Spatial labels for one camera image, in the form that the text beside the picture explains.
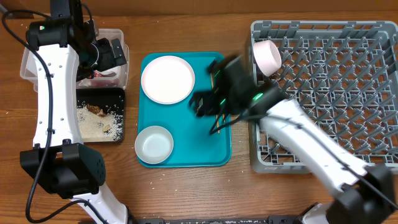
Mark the red snack wrapper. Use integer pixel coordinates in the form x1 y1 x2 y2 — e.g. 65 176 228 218
93 71 109 78

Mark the large white plate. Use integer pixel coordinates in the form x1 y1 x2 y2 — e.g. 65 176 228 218
141 55 195 105

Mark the brown food scrap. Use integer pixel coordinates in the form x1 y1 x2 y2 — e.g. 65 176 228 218
86 104 107 118

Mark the pile of white rice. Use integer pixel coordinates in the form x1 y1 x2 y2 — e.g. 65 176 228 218
77 106 123 142

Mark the grey bowl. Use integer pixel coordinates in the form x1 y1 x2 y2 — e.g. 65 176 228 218
134 126 174 164

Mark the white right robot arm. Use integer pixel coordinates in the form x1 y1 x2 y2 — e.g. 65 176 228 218
189 55 397 224

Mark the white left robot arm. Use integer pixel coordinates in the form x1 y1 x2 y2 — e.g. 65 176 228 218
20 1 134 223

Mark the black waste tray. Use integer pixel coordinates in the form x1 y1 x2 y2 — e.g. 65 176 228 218
76 88 126 142

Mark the grey dishwasher rack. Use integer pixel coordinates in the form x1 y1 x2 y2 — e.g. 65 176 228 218
247 21 397 172

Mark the clear plastic bin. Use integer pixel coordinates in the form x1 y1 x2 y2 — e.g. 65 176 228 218
20 29 129 91

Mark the wooden chopstick left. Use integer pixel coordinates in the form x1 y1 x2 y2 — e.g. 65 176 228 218
210 73 220 134

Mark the teal plastic tray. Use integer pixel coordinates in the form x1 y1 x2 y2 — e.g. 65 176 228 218
137 52 232 168

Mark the black rail at table edge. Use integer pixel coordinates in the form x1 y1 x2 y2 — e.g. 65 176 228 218
134 215 303 224

